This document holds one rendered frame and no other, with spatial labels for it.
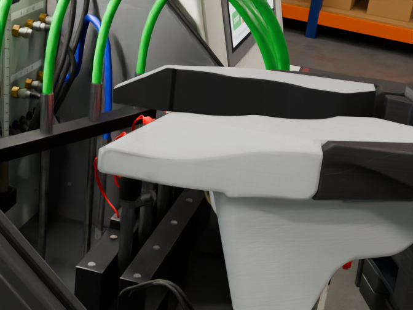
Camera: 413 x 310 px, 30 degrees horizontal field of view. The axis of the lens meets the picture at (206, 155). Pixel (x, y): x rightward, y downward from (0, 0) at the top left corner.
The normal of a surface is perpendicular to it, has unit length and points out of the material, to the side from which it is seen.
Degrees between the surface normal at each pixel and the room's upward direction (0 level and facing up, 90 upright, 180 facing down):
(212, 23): 76
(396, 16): 90
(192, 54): 90
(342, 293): 0
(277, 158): 82
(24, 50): 90
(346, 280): 0
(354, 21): 90
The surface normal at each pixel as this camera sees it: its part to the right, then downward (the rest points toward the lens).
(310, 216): 0.32, 0.30
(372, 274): -0.99, -0.08
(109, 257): 0.11, -0.91
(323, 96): -0.23, 0.24
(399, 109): -0.51, 0.18
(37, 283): 0.73, -0.52
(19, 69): 0.96, 0.21
